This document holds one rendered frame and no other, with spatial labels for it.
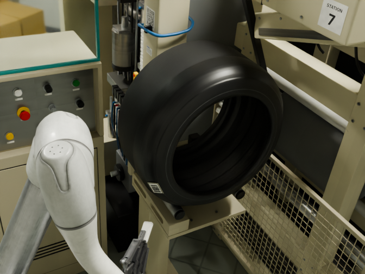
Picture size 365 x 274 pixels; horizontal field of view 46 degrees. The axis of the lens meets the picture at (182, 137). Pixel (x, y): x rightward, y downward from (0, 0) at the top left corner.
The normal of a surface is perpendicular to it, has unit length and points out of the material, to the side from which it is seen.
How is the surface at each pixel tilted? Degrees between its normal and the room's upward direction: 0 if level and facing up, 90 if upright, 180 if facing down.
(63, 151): 12
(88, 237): 93
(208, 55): 5
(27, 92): 90
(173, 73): 31
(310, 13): 90
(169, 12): 90
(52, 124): 18
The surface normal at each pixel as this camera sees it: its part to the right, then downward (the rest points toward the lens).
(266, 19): -0.87, 0.22
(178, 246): 0.07, -0.83
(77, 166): 0.77, -0.04
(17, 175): 0.48, 0.52
